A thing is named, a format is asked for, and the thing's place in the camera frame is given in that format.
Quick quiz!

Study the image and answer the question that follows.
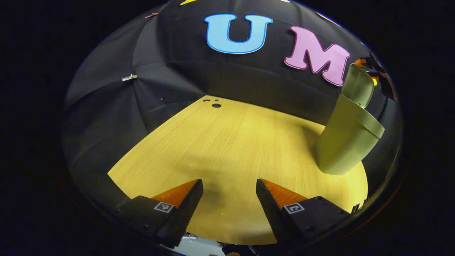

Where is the pale green desktop garbage bin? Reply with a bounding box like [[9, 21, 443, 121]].
[[316, 63, 385, 175]]

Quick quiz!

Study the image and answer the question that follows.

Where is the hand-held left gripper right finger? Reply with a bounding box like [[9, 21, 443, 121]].
[[256, 179, 352, 249]]

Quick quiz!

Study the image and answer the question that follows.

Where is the black backdrop cloth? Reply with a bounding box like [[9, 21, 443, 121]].
[[62, 0, 404, 214]]

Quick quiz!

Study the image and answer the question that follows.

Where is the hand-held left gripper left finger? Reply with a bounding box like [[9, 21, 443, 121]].
[[119, 179, 204, 249]]

